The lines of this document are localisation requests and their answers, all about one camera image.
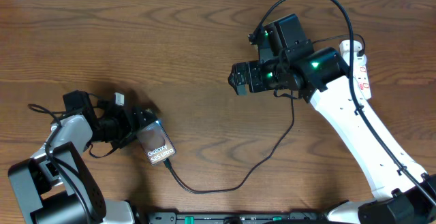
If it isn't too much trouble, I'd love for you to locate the black charger cable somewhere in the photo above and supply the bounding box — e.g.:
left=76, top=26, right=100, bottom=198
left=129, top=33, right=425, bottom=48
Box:
left=163, top=33, right=367, bottom=195

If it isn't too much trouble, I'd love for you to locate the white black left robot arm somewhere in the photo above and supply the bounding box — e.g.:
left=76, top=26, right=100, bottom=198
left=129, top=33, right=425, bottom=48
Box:
left=8, top=91, right=157, bottom=223

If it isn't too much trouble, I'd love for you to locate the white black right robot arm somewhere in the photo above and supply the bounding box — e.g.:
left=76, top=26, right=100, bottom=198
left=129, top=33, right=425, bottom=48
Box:
left=228, top=14, right=435, bottom=223

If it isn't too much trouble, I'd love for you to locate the white charger adapter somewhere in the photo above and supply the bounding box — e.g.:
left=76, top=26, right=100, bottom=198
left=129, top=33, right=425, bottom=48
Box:
left=339, top=39, right=364, bottom=57

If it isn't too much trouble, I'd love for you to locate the white power strip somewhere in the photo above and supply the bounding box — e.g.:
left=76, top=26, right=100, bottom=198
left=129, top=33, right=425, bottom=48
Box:
left=353, top=52, right=372, bottom=100

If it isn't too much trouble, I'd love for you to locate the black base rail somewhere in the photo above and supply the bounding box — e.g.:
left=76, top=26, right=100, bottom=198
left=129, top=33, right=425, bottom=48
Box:
left=146, top=212, right=329, bottom=224

